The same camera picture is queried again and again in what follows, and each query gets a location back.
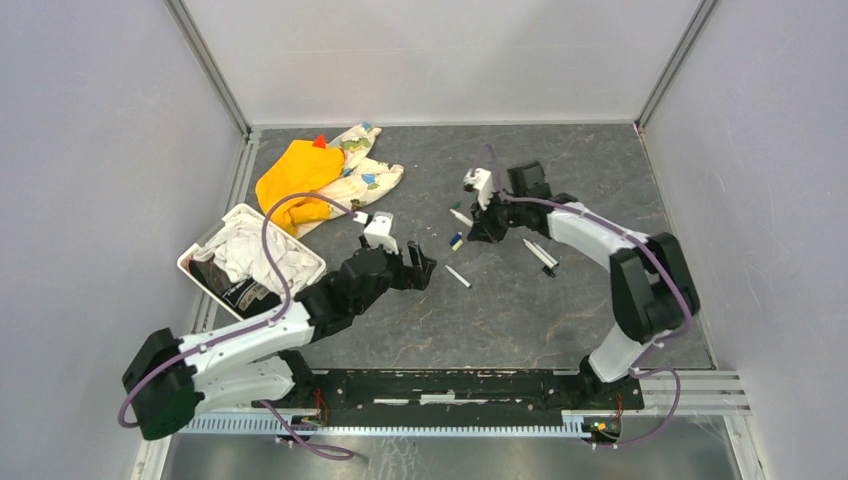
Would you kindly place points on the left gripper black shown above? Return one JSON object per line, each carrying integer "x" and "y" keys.
{"x": 407, "y": 277}

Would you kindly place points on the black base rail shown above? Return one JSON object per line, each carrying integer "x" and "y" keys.
{"x": 456, "y": 398}

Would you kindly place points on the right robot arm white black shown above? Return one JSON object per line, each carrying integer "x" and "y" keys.
{"x": 653, "y": 296}

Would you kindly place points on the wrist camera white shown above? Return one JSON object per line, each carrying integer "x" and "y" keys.
{"x": 480, "y": 181}
{"x": 377, "y": 232}

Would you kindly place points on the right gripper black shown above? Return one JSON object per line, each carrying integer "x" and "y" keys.
{"x": 484, "y": 228}

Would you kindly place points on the cream patterned cloth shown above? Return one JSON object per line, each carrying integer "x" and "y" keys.
{"x": 362, "y": 180}

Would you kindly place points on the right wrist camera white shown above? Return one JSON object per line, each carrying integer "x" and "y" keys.
{"x": 480, "y": 181}

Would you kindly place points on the black garment in basket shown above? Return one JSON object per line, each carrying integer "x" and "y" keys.
{"x": 246, "y": 298}

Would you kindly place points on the white laundry basket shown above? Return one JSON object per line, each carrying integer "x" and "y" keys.
{"x": 182, "y": 262}

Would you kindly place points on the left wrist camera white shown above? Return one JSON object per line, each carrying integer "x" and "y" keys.
{"x": 377, "y": 232}

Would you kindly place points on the white cloth in basket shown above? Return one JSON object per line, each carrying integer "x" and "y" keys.
{"x": 243, "y": 248}

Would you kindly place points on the white pen yellow tip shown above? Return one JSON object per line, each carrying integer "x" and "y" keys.
{"x": 462, "y": 218}

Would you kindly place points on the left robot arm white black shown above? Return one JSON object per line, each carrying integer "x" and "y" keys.
{"x": 172, "y": 379}

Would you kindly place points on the yellow orange cloth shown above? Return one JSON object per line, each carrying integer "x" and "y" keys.
{"x": 306, "y": 166}

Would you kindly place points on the white pen capped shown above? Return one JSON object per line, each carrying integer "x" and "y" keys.
{"x": 550, "y": 261}

